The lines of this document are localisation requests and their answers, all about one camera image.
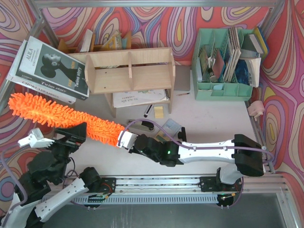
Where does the spiral notebook under shelf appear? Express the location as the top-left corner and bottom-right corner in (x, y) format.
(113, 89), (170, 108)

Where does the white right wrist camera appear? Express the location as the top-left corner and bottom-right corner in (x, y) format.
(116, 131), (138, 150)

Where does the small calculator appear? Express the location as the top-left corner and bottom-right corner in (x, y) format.
(155, 119), (181, 142)

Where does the white book under top book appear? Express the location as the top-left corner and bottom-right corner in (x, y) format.
(7, 40), (76, 105)

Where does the open white book in organizer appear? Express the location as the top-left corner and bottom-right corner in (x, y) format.
(245, 57), (261, 87)

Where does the yellow sticky notes pad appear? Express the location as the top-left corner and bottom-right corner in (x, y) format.
(154, 106), (164, 119)

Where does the pink pig figurine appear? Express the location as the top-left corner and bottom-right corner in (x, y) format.
(247, 100), (265, 121)

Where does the mint green desk organizer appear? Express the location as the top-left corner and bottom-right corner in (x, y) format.
(191, 28), (253, 101)

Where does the black white marker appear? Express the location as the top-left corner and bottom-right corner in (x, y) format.
(143, 104), (154, 118)

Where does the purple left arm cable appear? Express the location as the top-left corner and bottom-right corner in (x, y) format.
(0, 152), (29, 221)

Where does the wooden bookshelf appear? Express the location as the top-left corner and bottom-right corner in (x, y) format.
(70, 47), (175, 117)

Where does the blue yellow book in organizer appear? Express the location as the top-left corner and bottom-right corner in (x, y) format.
(248, 27), (269, 55)

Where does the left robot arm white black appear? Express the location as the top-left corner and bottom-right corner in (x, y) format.
(0, 122), (102, 228)

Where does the silver black stapler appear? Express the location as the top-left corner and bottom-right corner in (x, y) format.
(127, 120), (155, 132)

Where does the stack of thin beige books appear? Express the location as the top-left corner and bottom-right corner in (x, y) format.
(223, 27), (241, 82)

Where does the orange chenille duster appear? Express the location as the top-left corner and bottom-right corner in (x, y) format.
(8, 93), (125, 146)

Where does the brown wooden book rack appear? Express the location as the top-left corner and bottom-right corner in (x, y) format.
(57, 30), (133, 54)

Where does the red booklet in organizer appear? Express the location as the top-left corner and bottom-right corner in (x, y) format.
(211, 48), (226, 81)

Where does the aluminium mounting rail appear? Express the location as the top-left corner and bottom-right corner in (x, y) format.
(33, 176), (285, 193)

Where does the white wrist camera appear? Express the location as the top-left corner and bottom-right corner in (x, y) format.
(18, 128), (55, 148)
(116, 131), (138, 150)

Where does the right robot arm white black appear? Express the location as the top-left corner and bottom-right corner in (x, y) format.
(128, 134), (264, 185)

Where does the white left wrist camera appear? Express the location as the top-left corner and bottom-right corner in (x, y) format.
(18, 128), (55, 148)

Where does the black white Twins story book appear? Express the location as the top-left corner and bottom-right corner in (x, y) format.
(16, 36), (90, 100)

